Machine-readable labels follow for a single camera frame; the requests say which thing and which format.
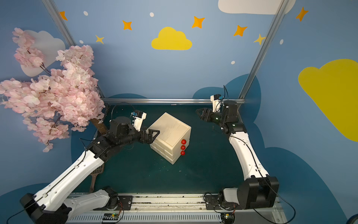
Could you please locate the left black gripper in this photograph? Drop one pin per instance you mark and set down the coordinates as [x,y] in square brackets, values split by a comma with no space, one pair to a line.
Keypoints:
[143,136]

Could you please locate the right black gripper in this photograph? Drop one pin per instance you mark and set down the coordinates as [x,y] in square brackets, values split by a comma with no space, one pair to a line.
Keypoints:
[212,116]

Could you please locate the cream drawer cabinet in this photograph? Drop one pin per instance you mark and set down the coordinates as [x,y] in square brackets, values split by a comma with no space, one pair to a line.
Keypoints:
[170,129]

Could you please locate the cream top drawer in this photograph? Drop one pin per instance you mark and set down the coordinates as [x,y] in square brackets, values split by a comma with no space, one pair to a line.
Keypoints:
[177,146]

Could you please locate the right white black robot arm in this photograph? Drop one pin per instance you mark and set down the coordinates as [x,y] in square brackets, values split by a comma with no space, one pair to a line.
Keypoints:
[259,189]

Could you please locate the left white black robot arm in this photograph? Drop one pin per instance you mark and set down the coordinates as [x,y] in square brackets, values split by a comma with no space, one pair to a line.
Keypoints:
[51,204]

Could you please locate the brown slotted spatula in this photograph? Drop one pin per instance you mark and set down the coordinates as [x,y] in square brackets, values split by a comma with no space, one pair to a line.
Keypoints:
[94,176]

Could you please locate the pink cherry blossom tree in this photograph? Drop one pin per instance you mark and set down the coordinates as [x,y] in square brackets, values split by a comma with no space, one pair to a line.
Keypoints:
[60,101]

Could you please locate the left green circuit board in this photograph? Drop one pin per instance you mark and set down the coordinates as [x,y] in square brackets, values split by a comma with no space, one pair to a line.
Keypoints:
[110,218]

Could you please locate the right small circuit board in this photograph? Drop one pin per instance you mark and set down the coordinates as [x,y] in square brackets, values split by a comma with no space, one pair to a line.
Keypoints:
[227,218]

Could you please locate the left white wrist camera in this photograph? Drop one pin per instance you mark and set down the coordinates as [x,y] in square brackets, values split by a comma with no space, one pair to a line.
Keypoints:
[138,117]

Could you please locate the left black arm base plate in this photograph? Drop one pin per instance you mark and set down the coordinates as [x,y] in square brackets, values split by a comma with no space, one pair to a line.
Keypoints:
[121,202]

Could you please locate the aluminium front rail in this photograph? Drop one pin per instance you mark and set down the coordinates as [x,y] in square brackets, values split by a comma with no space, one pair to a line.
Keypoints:
[179,209]

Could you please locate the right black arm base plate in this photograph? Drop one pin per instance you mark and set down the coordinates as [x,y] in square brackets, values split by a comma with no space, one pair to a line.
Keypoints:
[216,203]

